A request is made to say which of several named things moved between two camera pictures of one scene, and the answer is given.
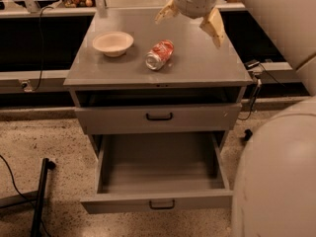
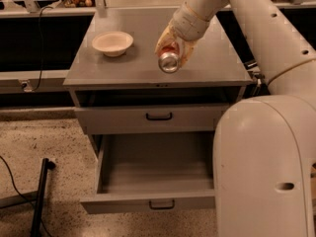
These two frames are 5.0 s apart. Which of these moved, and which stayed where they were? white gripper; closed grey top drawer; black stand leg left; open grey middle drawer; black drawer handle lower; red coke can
Moved: red coke can; white gripper
Stayed: closed grey top drawer; black drawer handle lower; black stand leg left; open grey middle drawer
